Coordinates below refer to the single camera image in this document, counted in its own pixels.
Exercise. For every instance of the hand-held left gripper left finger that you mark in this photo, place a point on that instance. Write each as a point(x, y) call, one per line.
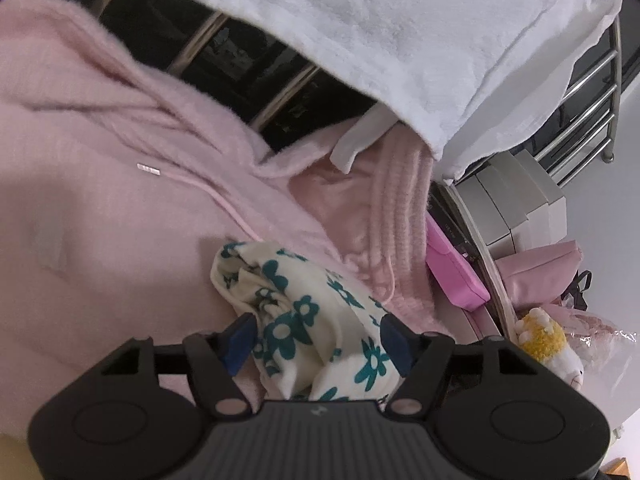
point(239, 342)

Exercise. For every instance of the white cloth strip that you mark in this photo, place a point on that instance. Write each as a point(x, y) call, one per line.
point(360, 140)

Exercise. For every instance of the clear plastic wrap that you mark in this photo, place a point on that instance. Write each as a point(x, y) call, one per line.
point(605, 340)

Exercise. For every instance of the white fluffy towel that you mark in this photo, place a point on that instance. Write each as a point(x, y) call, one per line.
point(400, 35)

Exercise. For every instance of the stack of white boxes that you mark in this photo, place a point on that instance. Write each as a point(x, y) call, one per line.
point(525, 200)

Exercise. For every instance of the pale pink bag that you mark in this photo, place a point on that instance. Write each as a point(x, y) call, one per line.
point(540, 270)

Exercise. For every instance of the white teal floral cloth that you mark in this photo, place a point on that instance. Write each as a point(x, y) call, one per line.
point(290, 310)

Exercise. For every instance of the chrome metal rack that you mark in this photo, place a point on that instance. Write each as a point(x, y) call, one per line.
point(616, 110)

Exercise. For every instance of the yellow white plush toy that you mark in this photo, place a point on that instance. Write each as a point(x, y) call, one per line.
point(542, 340)

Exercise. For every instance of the pink fluffy hoodie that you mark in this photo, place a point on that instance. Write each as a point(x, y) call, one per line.
point(100, 210)

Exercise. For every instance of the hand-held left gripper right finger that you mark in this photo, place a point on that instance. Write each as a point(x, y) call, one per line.
point(395, 342)

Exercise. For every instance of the bright pink case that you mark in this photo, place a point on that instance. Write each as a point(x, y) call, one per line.
point(455, 270)

